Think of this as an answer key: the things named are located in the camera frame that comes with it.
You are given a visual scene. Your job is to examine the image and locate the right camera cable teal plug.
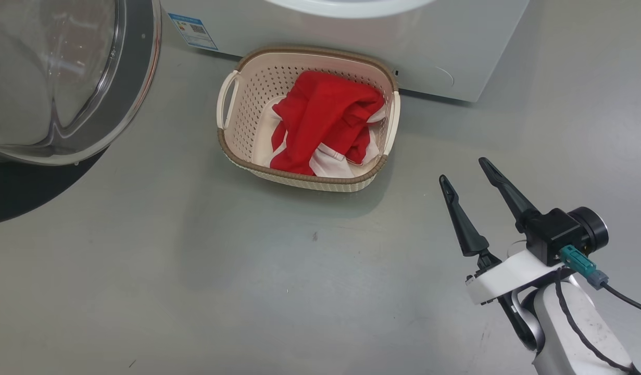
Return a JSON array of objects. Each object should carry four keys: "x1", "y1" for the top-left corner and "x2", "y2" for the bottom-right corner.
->
[{"x1": 560, "y1": 245, "x2": 641, "y2": 316}]

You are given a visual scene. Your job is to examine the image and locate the red white-trimmed garment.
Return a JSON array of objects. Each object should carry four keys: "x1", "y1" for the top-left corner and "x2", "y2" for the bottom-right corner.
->
[{"x1": 271, "y1": 70, "x2": 387, "y2": 178}]

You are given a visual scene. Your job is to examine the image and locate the round glass washing machine door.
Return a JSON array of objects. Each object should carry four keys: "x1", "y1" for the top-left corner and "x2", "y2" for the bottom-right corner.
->
[{"x1": 0, "y1": 0, "x2": 162, "y2": 226}]

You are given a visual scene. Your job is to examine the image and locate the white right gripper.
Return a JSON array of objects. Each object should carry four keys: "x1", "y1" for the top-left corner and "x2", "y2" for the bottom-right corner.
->
[{"x1": 439, "y1": 157, "x2": 565, "y2": 305}]

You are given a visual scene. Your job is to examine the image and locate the red printed jersey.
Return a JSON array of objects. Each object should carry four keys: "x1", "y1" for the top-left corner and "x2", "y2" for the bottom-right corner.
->
[{"x1": 345, "y1": 104, "x2": 387, "y2": 167}]

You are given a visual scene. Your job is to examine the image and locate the cream perforated laundry basket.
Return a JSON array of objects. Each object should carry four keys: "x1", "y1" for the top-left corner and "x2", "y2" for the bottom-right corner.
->
[{"x1": 216, "y1": 45, "x2": 401, "y2": 193}]

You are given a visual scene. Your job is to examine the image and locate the blue white energy label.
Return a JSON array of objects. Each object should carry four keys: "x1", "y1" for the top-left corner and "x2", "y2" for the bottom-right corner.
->
[{"x1": 168, "y1": 13, "x2": 219, "y2": 52}]

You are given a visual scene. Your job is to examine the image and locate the black twisted right arm cable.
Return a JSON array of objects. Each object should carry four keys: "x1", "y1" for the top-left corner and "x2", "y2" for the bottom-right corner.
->
[{"x1": 554, "y1": 267, "x2": 639, "y2": 375}]

